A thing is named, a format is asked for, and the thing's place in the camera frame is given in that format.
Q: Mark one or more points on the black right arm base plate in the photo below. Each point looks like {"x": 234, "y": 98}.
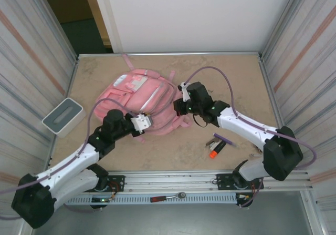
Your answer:
{"x": 223, "y": 181}

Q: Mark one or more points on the aluminium table edge strip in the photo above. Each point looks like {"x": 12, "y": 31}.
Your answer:
{"x": 223, "y": 53}

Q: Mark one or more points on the aluminium front rail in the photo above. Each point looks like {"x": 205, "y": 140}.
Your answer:
{"x": 170, "y": 179}

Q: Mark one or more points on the small silver stapler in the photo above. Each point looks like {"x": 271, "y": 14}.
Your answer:
{"x": 211, "y": 143}

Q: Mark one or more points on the white door frame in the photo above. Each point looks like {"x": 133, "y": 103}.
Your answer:
{"x": 110, "y": 16}

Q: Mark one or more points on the purple pen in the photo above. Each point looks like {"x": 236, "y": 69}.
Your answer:
{"x": 224, "y": 139}

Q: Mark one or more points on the black electronics module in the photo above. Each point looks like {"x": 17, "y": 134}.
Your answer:
{"x": 244, "y": 199}
{"x": 101, "y": 200}

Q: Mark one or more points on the pink backpack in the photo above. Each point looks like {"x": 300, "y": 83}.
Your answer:
{"x": 126, "y": 106}

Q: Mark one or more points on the thin silver metal stick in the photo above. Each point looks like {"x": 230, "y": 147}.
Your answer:
{"x": 256, "y": 155}

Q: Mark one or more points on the black highlighter with orange cap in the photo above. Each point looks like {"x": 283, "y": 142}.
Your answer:
{"x": 218, "y": 150}

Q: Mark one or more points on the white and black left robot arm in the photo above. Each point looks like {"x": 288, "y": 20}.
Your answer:
{"x": 68, "y": 164}

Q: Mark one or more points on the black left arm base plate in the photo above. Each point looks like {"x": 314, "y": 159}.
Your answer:
{"x": 118, "y": 182}

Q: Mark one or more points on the white and grey tissue box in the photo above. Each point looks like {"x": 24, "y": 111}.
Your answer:
{"x": 63, "y": 116}

